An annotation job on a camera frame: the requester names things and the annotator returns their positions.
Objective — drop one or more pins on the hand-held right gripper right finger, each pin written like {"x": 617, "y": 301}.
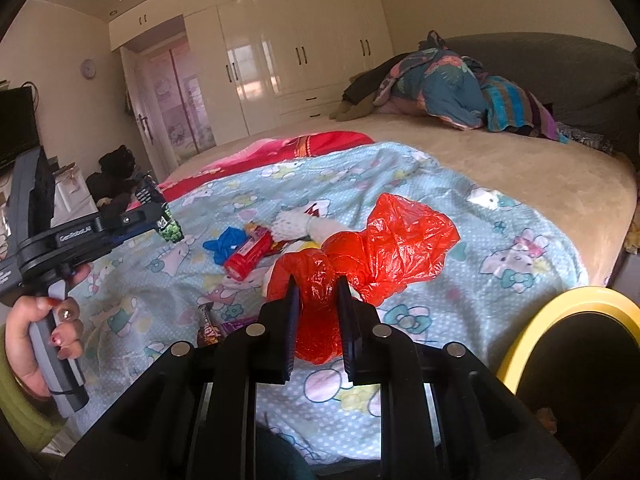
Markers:
{"x": 346, "y": 332}

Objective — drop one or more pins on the cream wardrobe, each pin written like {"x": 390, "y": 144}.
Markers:
{"x": 280, "y": 60}

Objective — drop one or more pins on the person's left forearm green sleeve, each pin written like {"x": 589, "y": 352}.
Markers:
{"x": 20, "y": 420}

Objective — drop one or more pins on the dark clothing pile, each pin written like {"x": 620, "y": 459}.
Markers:
{"x": 365, "y": 87}

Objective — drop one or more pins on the round wall clock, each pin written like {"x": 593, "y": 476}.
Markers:
{"x": 88, "y": 69}

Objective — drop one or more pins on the pink cartoon print door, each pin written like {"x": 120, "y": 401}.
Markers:
{"x": 185, "y": 100}

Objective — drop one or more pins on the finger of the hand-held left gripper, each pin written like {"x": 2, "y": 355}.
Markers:
{"x": 137, "y": 216}
{"x": 130, "y": 237}

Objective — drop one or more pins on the black bag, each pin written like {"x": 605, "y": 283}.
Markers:
{"x": 117, "y": 165}

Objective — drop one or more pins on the beige bed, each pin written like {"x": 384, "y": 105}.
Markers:
{"x": 500, "y": 160}

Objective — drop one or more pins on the blue crumpled plastic wrapper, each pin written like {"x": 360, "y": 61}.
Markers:
{"x": 225, "y": 245}

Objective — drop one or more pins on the person's dark teal pants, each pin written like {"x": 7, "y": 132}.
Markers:
{"x": 280, "y": 455}

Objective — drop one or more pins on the person's left hand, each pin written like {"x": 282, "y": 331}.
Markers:
{"x": 25, "y": 345}

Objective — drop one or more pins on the green and black snack packet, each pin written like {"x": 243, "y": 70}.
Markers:
{"x": 170, "y": 227}

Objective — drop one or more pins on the purple snack wrapper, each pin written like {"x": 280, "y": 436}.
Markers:
{"x": 232, "y": 327}

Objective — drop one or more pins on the red cylindrical container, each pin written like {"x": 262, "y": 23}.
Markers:
{"x": 247, "y": 260}

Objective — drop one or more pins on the blue floral quilt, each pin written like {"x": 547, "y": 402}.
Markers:
{"x": 440, "y": 90}

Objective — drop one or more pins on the light blue cartoon print blanket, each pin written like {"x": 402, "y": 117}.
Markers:
{"x": 400, "y": 195}

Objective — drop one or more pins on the red plastic bag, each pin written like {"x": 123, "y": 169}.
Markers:
{"x": 395, "y": 240}

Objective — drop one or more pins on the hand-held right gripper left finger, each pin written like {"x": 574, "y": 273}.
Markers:
{"x": 293, "y": 320}

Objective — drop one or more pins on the striped colourful cloth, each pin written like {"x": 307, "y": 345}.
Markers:
{"x": 510, "y": 100}

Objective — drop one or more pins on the grey patterned cloth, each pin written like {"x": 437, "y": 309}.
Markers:
{"x": 585, "y": 135}

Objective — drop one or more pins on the black bin with yellow rim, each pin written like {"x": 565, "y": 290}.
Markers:
{"x": 530, "y": 330}

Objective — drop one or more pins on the red blanket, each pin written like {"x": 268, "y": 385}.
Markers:
{"x": 280, "y": 152}

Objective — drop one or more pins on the black television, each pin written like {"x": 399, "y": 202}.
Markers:
{"x": 17, "y": 125}

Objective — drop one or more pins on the brown snack wrapper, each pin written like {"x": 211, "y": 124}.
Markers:
{"x": 207, "y": 327}

